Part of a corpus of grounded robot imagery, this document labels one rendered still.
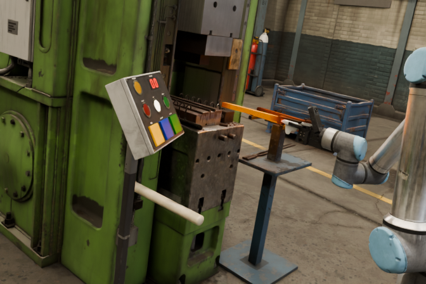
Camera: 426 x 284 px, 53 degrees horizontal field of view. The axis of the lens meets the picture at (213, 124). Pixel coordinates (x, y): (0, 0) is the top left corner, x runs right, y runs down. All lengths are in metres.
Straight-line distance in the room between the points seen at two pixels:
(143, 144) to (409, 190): 0.89
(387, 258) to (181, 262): 1.13
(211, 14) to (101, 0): 0.54
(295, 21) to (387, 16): 2.45
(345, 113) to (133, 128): 4.34
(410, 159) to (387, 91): 8.42
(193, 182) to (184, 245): 0.35
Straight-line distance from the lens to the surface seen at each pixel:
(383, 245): 1.54
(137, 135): 1.48
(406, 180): 1.50
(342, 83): 10.47
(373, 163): 1.84
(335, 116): 5.68
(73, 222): 2.43
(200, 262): 2.45
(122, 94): 1.48
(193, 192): 2.12
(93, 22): 2.20
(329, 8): 10.85
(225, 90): 2.43
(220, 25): 2.07
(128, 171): 1.72
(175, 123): 1.71
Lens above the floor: 1.42
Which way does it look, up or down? 13 degrees down
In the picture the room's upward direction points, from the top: 8 degrees clockwise
